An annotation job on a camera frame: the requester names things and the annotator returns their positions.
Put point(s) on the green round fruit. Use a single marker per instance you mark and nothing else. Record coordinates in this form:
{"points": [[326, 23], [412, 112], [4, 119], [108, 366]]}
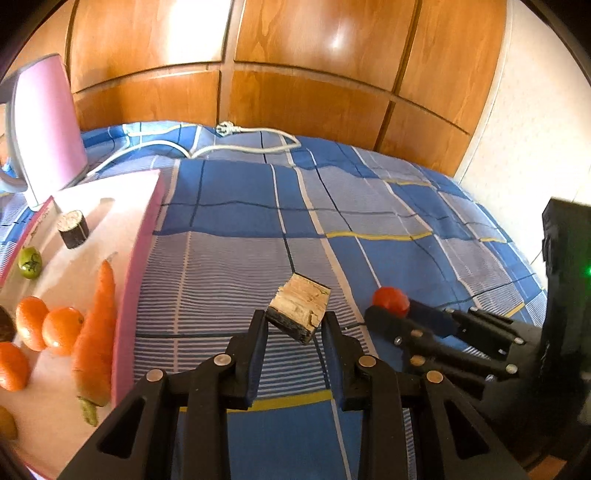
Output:
{"points": [[30, 263]]}

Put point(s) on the small beige round fruit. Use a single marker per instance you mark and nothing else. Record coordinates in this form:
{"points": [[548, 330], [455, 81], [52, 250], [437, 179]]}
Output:
{"points": [[8, 427]]}

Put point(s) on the wooden wardrobe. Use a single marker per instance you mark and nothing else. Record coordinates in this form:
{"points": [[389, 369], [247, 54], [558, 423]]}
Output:
{"points": [[404, 78]]}

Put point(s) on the orange tangerine back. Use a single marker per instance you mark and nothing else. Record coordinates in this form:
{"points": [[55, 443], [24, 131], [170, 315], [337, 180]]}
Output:
{"points": [[14, 367]]}

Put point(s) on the pink electric kettle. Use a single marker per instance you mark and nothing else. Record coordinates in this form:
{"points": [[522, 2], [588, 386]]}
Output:
{"points": [[44, 140]]}

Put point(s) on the blue plaid bedsheet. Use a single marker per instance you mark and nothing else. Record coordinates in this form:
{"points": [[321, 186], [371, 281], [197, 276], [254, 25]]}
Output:
{"points": [[231, 229]]}

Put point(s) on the orange tangerine front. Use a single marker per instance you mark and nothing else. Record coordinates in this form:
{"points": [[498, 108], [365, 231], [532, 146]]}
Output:
{"points": [[60, 330]]}

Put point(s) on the red tomato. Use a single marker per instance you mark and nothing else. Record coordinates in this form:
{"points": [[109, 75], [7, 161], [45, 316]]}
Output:
{"points": [[393, 300]]}

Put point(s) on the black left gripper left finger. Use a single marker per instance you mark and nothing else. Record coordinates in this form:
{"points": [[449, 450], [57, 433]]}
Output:
{"points": [[176, 425]]}

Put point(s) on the dark avocado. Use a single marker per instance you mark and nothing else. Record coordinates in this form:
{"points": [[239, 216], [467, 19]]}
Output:
{"points": [[7, 327]]}

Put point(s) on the orange tangerine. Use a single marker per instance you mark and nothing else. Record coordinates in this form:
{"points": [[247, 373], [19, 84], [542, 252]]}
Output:
{"points": [[14, 367], [60, 330], [30, 315]]}

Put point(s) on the small dark cube piece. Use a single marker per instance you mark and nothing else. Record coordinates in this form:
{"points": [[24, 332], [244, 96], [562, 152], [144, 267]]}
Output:
{"points": [[298, 307]]}

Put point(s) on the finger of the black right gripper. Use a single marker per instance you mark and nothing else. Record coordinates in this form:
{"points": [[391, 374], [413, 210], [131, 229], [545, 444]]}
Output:
{"points": [[472, 323], [418, 340]]}

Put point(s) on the dark round cylinder piece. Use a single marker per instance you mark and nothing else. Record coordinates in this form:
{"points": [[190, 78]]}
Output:
{"points": [[72, 228]]}

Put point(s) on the pink rimmed white tray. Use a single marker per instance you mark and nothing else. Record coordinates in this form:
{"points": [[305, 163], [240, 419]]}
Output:
{"points": [[121, 213]]}

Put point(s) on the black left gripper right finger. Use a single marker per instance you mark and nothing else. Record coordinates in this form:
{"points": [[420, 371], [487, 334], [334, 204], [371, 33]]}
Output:
{"points": [[412, 424]]}

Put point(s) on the orange carrot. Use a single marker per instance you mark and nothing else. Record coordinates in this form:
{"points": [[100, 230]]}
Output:
{"points": [[93, 350]]}

